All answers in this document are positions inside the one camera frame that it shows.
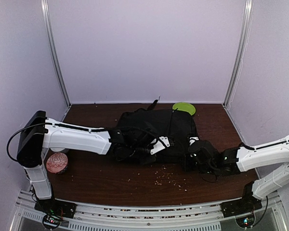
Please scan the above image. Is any black student backpack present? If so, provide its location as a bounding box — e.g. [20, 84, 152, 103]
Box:
[112, 102, 199, 165]

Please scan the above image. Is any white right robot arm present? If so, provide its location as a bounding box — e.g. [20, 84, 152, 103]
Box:
[183, 135, 289, 213]

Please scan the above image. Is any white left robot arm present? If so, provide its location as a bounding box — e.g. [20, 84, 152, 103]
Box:
[16, 111, 170, 214]

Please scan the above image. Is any green plate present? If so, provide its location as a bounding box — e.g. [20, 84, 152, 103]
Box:
[172, 102, 197, 116]

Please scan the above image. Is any red patterned bowl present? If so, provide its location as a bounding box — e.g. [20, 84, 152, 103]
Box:
[46, 153, 68, 174]

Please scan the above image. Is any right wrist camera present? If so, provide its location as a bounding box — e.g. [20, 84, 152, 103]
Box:
[188, 136, 199, 146]

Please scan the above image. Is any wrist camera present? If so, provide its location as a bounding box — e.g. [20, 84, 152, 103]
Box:
[150, 137, 171, 155]
[188, 136, 199, 146]

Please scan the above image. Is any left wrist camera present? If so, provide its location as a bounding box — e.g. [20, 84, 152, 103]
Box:
[150, 137, 171, 155]

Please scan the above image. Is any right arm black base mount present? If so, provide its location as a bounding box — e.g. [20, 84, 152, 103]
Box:
[220, 199, 262, 218]

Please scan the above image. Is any aluminium front rail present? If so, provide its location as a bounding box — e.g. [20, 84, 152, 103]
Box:
[14, 190, 287, 231]

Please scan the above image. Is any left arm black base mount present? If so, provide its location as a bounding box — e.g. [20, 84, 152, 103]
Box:
[34, 198, 77, 218]

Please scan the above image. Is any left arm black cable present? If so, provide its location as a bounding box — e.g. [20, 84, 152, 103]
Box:
[6, 122, 159, 162]

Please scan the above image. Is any right aluminium frame post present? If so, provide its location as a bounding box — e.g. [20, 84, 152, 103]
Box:
[223, 0, 253, 109]

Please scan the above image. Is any aluminium frame post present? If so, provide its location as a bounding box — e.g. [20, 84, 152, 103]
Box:
[40, 0, 72, 108]
[223, 0, 253, 109]

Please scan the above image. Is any left aluminium frame post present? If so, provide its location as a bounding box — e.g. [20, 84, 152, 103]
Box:
[40, 0, 72, 108]

